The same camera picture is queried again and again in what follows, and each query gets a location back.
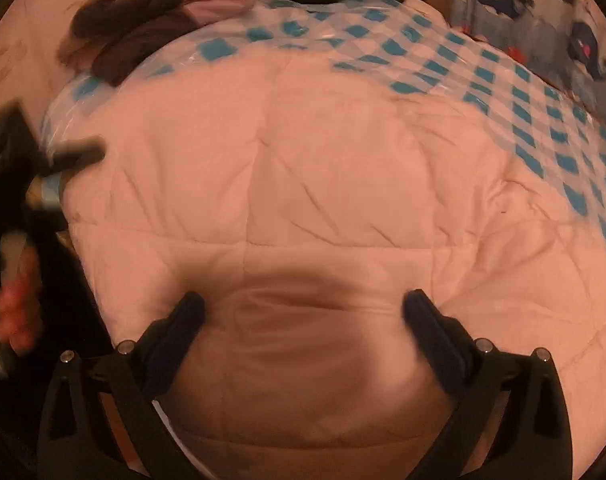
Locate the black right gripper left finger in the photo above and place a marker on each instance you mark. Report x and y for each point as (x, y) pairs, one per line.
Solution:
(75, 439)

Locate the blue white checkered plastic bag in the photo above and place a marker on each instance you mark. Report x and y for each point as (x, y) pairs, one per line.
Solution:
(458, 65)

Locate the person left hand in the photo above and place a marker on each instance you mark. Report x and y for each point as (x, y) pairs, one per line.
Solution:
(20, 320)

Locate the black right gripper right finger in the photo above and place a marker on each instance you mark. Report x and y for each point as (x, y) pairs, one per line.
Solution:
(533, 439)

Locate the cream quilted down jacket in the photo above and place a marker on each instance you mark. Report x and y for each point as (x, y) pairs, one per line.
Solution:
(312, 374)

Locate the pink and brown garment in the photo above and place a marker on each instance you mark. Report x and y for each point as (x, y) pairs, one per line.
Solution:
(110, 38)

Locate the whale print curtain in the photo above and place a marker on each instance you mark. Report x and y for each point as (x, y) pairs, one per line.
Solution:
(563, 41)

